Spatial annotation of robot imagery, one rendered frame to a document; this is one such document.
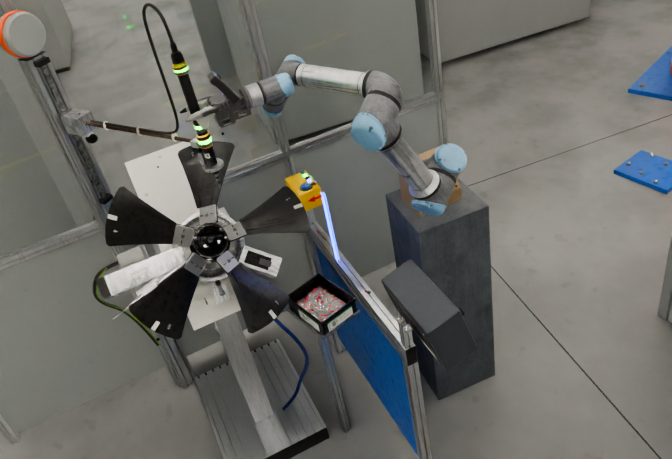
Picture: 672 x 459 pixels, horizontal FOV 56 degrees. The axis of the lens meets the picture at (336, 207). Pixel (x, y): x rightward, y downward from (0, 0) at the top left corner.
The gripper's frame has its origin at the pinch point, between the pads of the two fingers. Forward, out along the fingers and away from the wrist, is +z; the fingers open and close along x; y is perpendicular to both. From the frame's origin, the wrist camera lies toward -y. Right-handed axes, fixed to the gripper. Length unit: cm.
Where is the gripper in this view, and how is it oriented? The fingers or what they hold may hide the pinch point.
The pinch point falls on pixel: (185, 113)
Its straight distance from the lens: 205.5
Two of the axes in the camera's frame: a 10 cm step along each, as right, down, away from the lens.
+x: -4.2, -4.7, 7.8
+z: -8.9, 3.8, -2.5
